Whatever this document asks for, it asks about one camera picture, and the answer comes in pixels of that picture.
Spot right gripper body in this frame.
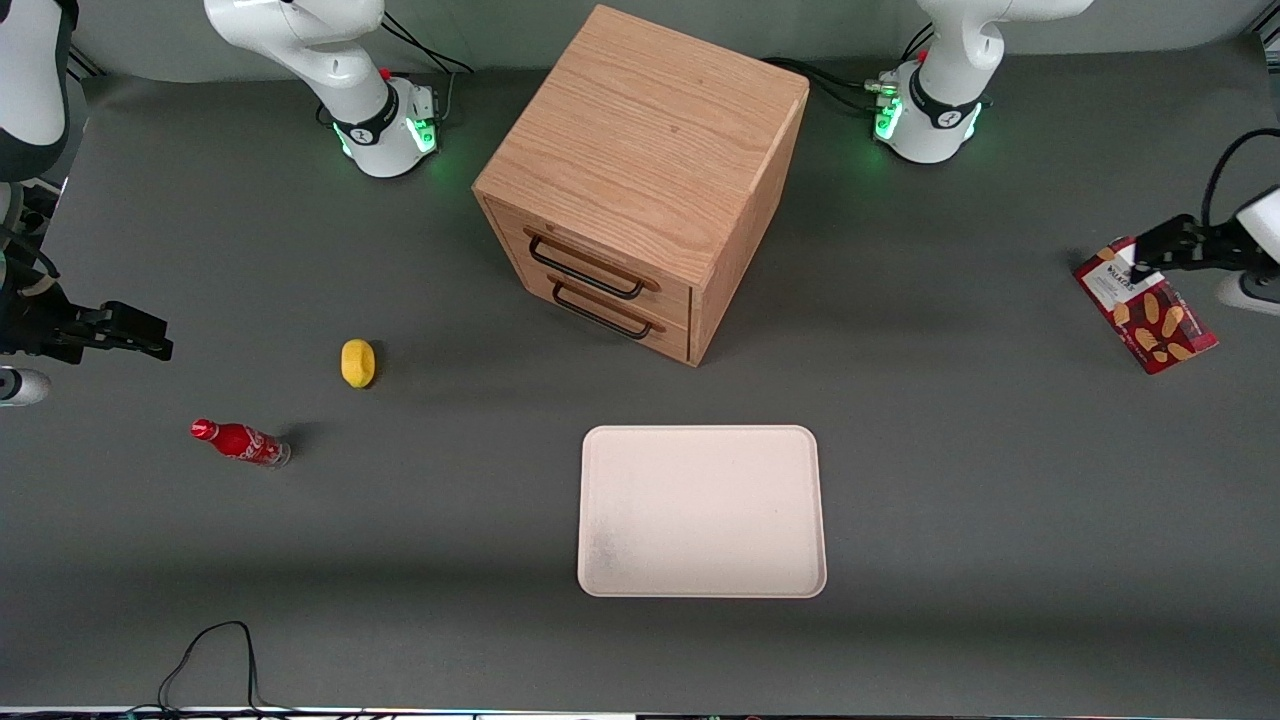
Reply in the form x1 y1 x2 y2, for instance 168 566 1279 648
0 282 103 364

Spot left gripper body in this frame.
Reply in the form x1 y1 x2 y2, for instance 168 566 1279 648
1236 186 1280 264

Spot red cookie box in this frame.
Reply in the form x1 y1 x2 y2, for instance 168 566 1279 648
1073 236 1220 376

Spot cream plastic tray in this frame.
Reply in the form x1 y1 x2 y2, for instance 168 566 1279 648
577 425 829 599

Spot red cola bottle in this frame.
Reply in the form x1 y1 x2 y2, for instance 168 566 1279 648
190 418 292 469

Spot wooden drawer front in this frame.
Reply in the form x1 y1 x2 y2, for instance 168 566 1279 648
486 198 694 328
498 248 692 364

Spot wooden drawer cabinet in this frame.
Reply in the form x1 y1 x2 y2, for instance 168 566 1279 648
472 4 811 368

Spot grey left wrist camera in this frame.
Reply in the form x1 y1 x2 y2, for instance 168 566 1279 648
1217 271 1280 318

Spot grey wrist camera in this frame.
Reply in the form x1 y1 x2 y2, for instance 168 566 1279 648
0 367 52 407
1217 271 1280 318

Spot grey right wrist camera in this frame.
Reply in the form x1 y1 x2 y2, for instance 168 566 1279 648
0 367 52 407

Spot black looped cable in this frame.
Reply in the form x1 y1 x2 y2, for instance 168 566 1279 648
125 621 301 717

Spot black left arm base cable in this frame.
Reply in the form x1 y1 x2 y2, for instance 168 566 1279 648
764 24 937 117

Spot black arm base cable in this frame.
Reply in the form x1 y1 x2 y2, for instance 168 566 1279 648
764 24 937 117
380 10 475 123

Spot black right arm base cable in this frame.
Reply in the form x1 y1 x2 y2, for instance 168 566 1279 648
380 10 475 123

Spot black metal drawer handle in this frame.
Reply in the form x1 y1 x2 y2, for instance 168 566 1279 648
526 228 662 301
548 272 667 341

